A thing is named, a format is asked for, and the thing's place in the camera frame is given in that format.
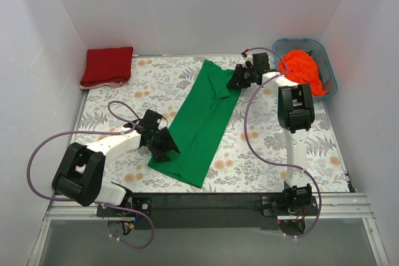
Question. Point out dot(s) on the green t-shirt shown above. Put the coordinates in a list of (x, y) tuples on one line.
[(199, 125)]

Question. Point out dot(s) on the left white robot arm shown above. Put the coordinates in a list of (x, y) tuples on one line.
[(80, 173)]

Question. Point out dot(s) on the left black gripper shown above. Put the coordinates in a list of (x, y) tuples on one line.
[(158, 144)]

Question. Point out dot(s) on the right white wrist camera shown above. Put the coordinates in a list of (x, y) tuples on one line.
[(247, 56)]

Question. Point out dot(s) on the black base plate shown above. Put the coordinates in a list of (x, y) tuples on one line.
[(213, 210)]

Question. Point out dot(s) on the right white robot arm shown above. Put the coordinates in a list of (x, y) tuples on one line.
[(295, 114)]

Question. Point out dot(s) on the blue plastic bin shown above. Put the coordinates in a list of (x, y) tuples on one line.
[(315, 50)]

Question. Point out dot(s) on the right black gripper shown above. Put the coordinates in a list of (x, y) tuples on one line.
[(242, 76)]

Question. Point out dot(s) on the aluminium frame rail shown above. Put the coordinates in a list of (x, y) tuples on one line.
[(334, 206)]

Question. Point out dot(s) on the orange t-shirt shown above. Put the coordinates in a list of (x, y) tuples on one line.
[(298, 66)]

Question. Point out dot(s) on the folded red t-shirt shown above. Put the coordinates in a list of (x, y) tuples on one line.
[(108, 65)]

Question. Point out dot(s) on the folded pink cloth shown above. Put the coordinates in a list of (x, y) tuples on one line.
[(93, 85)]

